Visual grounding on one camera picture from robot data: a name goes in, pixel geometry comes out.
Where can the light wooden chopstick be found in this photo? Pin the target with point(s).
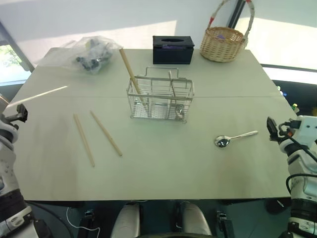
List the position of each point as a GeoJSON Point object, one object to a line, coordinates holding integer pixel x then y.
{"type": "Point", "coordinates": [106, 134]}
{"type": "Point", "coordinates": [128, 68]}
{"type": "Point", "coordinates": [39, 95]}
{"type": "Point", "coordinates": [84, 141]}

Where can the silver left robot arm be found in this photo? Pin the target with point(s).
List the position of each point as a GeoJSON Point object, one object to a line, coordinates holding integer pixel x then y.
{"type": "Point", "coordinates": [7, 161]}

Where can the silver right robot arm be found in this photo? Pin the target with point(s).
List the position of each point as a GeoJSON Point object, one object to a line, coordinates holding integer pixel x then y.
{"type": "Point", "coordinates": [302, 163]}

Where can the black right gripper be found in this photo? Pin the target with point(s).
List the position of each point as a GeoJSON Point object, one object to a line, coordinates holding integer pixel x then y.
{"type": "Point", "coordinates": [286, 129]}

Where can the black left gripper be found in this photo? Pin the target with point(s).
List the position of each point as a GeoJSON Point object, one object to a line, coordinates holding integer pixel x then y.
{"type": "Point", "coordinates": [11, 118]}

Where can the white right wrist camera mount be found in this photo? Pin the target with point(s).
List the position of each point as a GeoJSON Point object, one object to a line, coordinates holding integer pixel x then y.
{"type": "Point", "coordinates": [307, 132]}

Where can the silver robot thigh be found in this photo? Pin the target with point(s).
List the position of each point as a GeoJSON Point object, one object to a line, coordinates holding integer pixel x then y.
{"type": "Point", "coordinates": [126, 220]}
{"type": "Point", "coordinates": [194, 219]}

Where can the purple item in basket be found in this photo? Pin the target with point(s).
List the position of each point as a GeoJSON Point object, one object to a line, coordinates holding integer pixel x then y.
{"type": "Point", "coordinates": [221, 37]}

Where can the black table leg bracket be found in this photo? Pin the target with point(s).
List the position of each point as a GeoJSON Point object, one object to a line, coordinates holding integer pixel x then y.
{"type": "Point", "coordinates": [222, 223]}
{"type": "Point", "coordinates": [89, 223]}

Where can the black tissue box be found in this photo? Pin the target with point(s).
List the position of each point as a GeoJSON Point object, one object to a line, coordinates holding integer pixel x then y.
{"type": "Point", "coordinates": [172, 53]}

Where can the silver right robot thigh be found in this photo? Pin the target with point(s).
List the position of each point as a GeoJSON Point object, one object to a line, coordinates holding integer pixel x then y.
{"type": "Point", "coordinates": [194, 219]}

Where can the clear plastic bag of parts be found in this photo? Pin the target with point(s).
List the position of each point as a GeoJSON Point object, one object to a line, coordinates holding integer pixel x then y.
{"type": "Point", "coordinates": [92, 54]}

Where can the shiny steel spoon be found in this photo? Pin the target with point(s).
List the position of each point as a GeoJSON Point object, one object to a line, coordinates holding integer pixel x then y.
{"type": "Point", "coordinates": [223, 142]}

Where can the silver left robot thigh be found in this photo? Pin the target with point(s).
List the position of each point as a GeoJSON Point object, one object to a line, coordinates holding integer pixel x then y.
{"type": "Point", "coordinates": [126, 220]}

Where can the black vertical wall post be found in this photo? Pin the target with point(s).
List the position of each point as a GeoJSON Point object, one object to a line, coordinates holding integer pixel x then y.
{"type": "Point", "coordinates": [236, 13]}

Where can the dark window frame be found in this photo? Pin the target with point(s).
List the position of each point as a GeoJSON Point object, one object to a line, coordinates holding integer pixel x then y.
{"type": "Point", "coordinates": [17, 47]}

